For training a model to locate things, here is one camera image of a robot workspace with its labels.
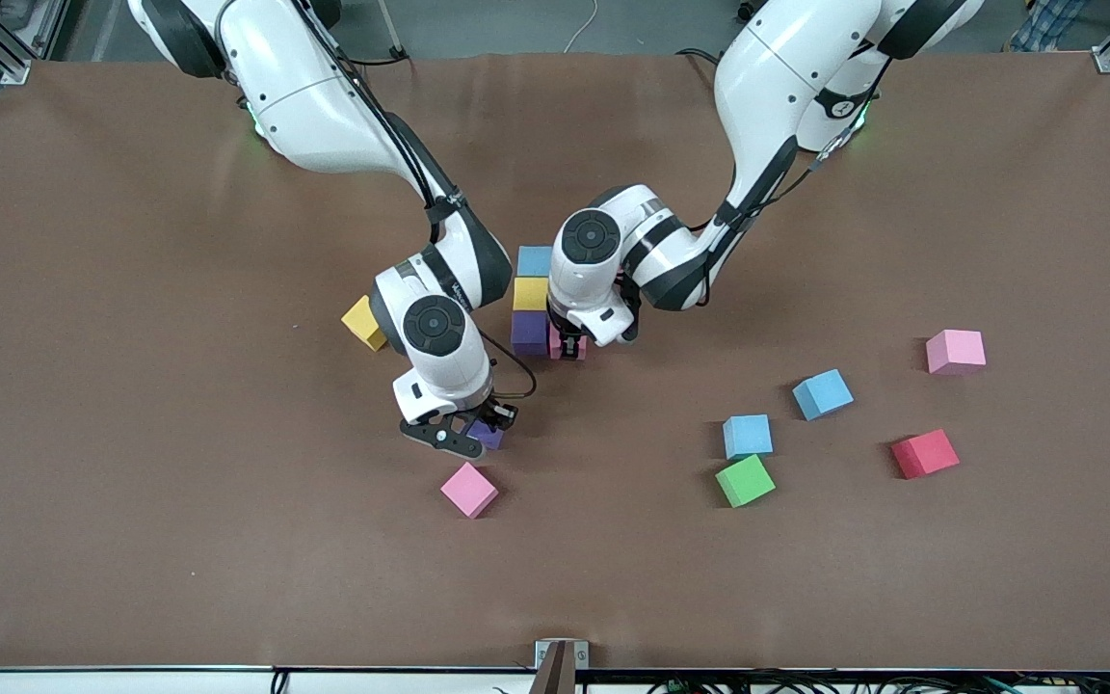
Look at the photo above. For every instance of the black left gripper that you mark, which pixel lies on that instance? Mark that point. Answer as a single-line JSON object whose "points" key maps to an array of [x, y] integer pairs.
{"points": [[571, 341]]}

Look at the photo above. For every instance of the brown table cover mat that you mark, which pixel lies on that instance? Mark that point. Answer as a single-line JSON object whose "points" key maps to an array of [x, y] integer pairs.
{"points": [[179, 530]]}

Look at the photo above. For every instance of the black caster wheel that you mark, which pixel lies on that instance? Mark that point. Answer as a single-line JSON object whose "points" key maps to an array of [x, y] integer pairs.
{"points": [[746, 10]]}

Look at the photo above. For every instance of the blue foam cube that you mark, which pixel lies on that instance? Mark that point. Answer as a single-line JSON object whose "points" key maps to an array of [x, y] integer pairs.
{"points": [[747, 436], [534, 261], [821, 394]]}

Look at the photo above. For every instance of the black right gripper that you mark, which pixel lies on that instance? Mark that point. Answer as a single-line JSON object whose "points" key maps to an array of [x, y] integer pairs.
{"points": [[486, 413]]}

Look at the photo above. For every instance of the pink foam cube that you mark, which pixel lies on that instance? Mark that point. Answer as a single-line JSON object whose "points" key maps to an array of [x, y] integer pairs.
{"points": [[954, 351], [554, 345], [468, 489]]}

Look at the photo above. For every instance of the black left camera bracket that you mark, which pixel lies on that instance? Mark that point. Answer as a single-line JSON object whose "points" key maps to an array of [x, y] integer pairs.
{"points": [[630, 318]]}

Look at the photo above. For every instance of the purple foam cube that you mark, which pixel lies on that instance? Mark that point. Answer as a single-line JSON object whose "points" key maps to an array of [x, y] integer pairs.
{"points": [[489, 440], [528, 333]]}

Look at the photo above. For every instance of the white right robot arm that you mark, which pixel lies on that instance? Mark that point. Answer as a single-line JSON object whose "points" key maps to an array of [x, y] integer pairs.
{"points": [[304, 96]]}

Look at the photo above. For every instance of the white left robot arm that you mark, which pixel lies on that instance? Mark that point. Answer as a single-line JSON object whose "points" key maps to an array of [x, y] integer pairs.
{"points": [[777, 77]]}

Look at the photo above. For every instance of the green foam cube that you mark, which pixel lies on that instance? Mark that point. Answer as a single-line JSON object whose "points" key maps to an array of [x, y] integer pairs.
{"points": [[744, 480]]}

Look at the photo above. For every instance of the person leg plaid trousers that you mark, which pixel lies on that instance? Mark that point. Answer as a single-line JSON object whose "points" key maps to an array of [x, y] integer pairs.
{"points": [[1046, 24]]}

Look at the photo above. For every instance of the red foam cube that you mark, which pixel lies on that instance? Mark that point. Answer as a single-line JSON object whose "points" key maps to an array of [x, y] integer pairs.
{"points": [[924, 453]]}

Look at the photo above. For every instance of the metal table edge bracket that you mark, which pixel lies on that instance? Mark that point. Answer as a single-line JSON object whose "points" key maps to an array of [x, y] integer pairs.
{"points": [[561, 655]]}

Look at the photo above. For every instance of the yellow foam cube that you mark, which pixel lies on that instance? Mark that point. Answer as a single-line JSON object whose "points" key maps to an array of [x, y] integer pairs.
{"points": [[530, 293], [360, 323]]}

